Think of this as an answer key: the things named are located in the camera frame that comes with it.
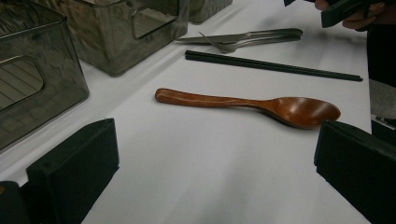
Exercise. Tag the silver metal fork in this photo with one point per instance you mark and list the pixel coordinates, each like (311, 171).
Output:
(249, 43)

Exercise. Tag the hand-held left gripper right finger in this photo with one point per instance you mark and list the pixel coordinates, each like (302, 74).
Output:
(358, 165)

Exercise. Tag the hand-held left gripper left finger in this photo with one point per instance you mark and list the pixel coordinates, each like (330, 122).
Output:
(74, 168)

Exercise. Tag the transparent grey plastic bin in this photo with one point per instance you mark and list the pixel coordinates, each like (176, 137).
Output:
(37, 93)
(208, 9)
(118, 37)

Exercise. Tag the black chopstick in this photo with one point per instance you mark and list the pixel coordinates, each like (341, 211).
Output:
(264, 63)
(267, 67)

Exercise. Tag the brown wooden spoon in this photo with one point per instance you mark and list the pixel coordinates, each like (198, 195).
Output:
(299, 110)

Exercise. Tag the white table cover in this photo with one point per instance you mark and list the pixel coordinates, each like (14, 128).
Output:
(202, 155)

